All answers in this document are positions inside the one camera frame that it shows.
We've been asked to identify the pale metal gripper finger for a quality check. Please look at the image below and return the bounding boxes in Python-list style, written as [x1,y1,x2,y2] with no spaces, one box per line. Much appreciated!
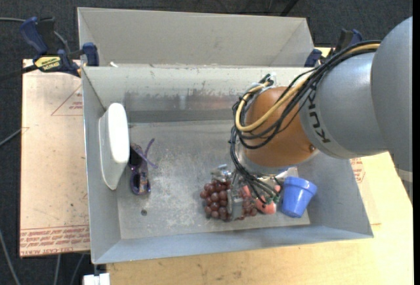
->
[211,164,231,181]
[228,189,245,221]

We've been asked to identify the brown cardboard board, red print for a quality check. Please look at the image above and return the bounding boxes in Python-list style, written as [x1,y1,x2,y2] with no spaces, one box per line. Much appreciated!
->
[19,58,382,258]

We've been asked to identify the salmon pink toy food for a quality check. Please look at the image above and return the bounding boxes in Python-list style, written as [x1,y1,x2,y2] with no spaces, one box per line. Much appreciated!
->
[239,184,284,215]

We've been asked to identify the dark red toy grapes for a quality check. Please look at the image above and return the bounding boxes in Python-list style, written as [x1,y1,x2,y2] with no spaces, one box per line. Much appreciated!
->
[199,179,259,222]

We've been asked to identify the blue flower pot cup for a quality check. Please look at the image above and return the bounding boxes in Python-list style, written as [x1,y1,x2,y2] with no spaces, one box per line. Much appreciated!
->
[280,175,318,219]

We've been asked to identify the grey metal bin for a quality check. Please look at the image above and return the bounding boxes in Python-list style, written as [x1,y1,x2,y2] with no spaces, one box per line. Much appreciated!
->
[77,7,375,265]

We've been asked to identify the white oblong dish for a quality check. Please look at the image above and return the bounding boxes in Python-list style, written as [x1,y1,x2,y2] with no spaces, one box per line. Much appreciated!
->
[98,102,131,191]

